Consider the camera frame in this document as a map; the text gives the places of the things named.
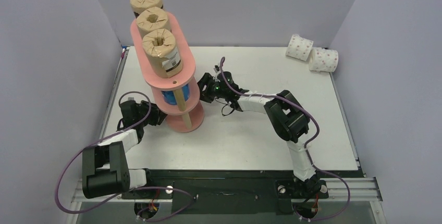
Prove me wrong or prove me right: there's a white dotted roll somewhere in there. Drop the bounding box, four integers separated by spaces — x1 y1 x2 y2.
286 34 314 61
308 47 339 72

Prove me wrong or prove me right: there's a brown paper roll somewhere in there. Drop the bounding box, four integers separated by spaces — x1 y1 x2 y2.
130 0 164 17

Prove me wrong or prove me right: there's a brown roll front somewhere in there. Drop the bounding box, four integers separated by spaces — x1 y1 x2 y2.
136 7 171 38

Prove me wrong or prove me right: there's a pink three-tier shelf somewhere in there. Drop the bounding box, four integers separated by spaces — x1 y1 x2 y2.
130 13 204 133

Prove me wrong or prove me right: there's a white dotted roll top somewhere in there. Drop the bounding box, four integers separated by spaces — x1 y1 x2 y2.
286 34 314 61

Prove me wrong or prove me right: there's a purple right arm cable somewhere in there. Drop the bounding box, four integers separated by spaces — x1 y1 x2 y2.
219 56 351 223

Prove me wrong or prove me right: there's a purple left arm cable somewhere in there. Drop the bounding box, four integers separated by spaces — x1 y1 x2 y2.
55 91 194 223

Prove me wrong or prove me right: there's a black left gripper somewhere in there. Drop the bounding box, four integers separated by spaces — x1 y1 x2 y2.
137 101 170 127

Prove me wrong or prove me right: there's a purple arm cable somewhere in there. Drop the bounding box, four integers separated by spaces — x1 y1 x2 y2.
55 91 194 223
219 56 351 223

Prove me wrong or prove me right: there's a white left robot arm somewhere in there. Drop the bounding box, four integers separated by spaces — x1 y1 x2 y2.
82 99 167 198

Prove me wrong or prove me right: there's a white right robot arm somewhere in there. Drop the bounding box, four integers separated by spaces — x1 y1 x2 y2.
197 71 321 196

